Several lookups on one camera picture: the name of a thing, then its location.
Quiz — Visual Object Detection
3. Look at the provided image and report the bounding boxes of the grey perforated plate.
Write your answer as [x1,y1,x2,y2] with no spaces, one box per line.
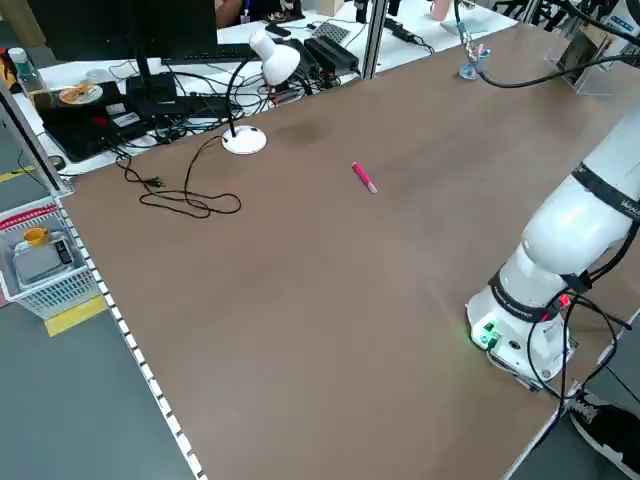
[309,19,352,45]

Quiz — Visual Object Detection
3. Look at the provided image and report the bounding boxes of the white plastic basket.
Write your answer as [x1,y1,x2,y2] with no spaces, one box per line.
[0,197,101,320]

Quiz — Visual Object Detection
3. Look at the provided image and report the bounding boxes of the pink red highlighter pen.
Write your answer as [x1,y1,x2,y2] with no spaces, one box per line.
[351,160,380,195]

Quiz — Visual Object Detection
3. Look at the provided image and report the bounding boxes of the clear acrylic storage rack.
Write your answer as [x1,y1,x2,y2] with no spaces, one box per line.
[543,45,616,96]

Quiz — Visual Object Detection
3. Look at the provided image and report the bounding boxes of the grey tray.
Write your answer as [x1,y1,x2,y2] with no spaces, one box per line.
[10,242,79,287]

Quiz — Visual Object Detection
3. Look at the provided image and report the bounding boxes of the black lamp power cable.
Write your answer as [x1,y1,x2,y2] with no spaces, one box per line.
[117,133,242,219]

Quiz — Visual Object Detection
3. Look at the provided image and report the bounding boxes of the orange printed disc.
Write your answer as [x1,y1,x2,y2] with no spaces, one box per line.
[56,83,105,105]

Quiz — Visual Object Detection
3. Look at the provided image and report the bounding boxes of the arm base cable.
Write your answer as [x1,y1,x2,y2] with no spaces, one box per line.
[527,292,634,404]

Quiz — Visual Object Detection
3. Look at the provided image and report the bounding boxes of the white desk lamp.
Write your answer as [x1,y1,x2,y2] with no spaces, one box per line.
[221,30,302,155]

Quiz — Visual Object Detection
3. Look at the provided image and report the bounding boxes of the aluminium corner post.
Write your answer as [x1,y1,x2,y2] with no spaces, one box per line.
[0,79,77,195]

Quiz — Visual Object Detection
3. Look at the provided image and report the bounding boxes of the black keyboard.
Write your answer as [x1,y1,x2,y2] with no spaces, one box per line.
[160,43,265,66]

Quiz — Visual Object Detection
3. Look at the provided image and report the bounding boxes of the black power adapter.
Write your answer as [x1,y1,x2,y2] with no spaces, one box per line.
[383,18,417,44]

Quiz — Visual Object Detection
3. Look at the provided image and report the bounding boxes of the yellow cup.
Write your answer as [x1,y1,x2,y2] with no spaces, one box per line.
[23,227,51,250]

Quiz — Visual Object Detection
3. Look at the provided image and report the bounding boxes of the black power supply unit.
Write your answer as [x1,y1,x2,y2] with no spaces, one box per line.
[302,35,362,75]

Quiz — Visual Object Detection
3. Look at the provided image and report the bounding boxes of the black computer monitor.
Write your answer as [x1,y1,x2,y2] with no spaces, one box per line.
[39,0,219,109]

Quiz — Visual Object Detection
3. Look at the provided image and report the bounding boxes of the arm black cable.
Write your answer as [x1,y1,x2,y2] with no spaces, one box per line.
[452,0,640,90]

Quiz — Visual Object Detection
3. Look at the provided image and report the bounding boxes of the white slotted cable duct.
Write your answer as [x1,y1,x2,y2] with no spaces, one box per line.
[57,197,209,480]

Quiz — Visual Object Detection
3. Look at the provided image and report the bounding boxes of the clear plastic bottle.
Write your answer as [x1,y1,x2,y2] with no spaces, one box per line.
[7,47,42,99]

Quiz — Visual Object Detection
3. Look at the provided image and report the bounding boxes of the black equipment case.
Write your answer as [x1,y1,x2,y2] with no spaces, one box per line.
[37,79,149,164]

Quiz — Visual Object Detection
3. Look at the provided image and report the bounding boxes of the teal glass sheet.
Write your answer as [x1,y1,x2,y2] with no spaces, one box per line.
[440,14,492,39]

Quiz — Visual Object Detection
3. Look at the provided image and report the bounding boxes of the aluminium frame post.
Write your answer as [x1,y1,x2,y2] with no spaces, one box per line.
[360,0,390,81]

